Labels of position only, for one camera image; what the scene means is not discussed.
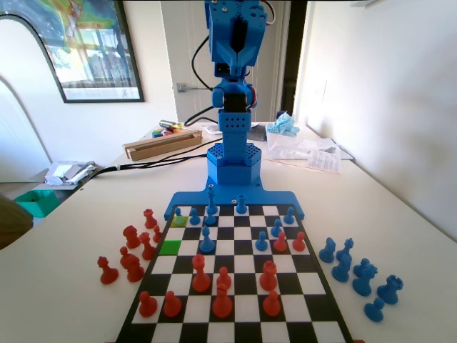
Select blue chess queen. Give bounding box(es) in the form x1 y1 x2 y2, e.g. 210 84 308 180
336 238 356 264

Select white arched furniture panel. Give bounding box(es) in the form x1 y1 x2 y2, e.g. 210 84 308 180
0 10 54 183

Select red chess rook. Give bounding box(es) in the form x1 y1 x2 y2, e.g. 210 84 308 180
258 260 279 292
143 208 159 230

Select black framed wall poster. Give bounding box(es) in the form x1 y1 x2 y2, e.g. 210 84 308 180
35 0 146 104

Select blue chess knight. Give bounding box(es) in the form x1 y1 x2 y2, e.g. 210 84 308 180
318 237 337 263
353 257 373 278
352 264 379 297

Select printed paper sheet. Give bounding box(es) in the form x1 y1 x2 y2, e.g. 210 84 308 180
305 147 344 175

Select coloured marker set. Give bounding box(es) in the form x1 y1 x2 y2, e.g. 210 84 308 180
151 124 194 139

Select green plastic bin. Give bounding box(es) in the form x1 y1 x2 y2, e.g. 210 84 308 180
13 189 60 219

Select white door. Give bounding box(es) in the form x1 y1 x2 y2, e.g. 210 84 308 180
160 0 291 124

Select black and white chessboard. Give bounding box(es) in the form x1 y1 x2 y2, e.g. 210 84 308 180
116 203 355 343

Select black camera cable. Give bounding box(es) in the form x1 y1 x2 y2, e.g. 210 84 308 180
191 34 216 91

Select dark grey pad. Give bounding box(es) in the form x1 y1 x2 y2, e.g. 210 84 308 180
246 122 269 142

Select blue crumpled cloth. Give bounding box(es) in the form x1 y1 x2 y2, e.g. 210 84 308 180
265 112 301 139

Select brown blurred figure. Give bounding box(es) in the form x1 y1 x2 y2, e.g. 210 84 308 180
0 194 35 252

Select silver door handle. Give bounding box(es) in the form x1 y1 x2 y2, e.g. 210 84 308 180
176 82 214 94

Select black cable bundle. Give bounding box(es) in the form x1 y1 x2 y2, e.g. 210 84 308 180
94 153 212 178

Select long cardboard box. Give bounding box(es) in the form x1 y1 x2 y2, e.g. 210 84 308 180
122 129 204 162

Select blue pieces on board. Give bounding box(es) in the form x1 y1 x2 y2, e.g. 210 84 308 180
164 178 306 221

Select pile of papers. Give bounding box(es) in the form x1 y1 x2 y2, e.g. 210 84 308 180
44 160 98 187

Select white plastic bag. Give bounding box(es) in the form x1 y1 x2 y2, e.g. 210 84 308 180
266 132 323 160

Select red white servo wire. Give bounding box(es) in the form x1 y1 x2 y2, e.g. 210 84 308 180
263 0 279 27

